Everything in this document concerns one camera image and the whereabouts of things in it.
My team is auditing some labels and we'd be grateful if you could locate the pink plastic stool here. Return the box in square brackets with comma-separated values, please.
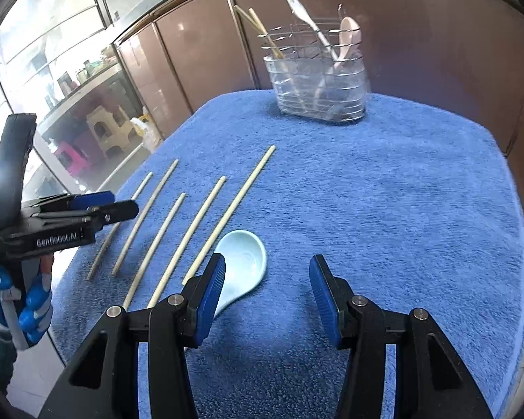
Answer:
[54, 140, 92, 175]

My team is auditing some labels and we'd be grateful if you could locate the beige plastic stool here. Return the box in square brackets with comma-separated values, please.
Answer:
[86, 105, 134, 158]

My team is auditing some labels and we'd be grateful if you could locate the wooden chopstick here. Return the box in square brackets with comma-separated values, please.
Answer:
[233, 4, 289, 59]
[182, 145, 277, 286]
[86, 171, 154, 281]
[123, 192, 187, 310]
[248, 7, 291, 59]
[112, 159, 180, 275]
[147, 176, 227, 309]

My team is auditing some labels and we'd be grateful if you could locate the person's left hand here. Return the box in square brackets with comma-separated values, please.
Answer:
[0, 253, 55, 352]

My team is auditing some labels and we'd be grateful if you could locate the sliding glass door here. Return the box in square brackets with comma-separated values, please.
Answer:
[0, 0, 228, 359]

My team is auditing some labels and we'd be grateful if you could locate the white plastic fork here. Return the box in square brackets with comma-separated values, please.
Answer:
[287, 0, 339, 59]

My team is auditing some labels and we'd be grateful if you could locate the yellow plastic bag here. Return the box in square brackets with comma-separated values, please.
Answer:
[130, 107, 163, 153]

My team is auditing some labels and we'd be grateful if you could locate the blue towel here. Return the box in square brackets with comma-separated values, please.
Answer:
[50, 88, 524, 419]

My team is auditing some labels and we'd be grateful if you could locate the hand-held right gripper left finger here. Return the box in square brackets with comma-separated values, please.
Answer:
[37, 253, 227, 419]

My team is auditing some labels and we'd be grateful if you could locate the wire utensil holder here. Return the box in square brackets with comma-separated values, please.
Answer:
[262, 4, 372, 124]

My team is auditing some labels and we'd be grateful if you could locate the light blue ceramic spoon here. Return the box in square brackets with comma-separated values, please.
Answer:
[212, 230, 268, 319]

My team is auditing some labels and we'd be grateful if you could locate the brown kitchen base cabinet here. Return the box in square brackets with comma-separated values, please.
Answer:
[114, 0, 524, 271]

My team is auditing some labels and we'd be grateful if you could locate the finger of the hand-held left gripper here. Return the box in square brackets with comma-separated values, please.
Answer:
[86, 200, 139, 234]
[67, 191, 115, 211]

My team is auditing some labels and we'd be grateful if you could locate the pink spoon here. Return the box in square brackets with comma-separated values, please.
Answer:
[332, 16, 362, 68]

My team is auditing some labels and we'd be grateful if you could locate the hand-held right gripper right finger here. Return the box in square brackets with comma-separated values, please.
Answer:
[309, 254, 494, 419]

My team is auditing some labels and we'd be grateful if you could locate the cluttered outdoor shelf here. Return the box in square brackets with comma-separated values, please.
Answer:
[39, 48, 123, 110]

